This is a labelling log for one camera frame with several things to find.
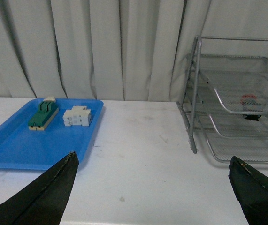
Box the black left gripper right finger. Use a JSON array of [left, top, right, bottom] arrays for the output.
[[229, 156, 268, 225]]

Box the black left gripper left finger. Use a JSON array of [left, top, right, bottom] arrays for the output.
[[0, 152, 79, 225]]

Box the red emergency stop button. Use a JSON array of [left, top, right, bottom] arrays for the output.
[[240, 94, 262, 121]]

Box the silver mesh three-tier rack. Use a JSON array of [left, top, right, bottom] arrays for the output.
[[177, 35, 268, 164]]

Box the blue plastic tray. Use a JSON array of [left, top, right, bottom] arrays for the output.
[[0, 98, 103, 170]]

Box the white circuit breaker block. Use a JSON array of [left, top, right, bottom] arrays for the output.
[[63, 106, 92, 127]]

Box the grey curtain backdrop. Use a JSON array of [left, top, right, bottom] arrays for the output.
[[0, 0, 268, 101]]

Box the green knife switch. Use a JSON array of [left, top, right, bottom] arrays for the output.
[[28, 97, 59, 131]]

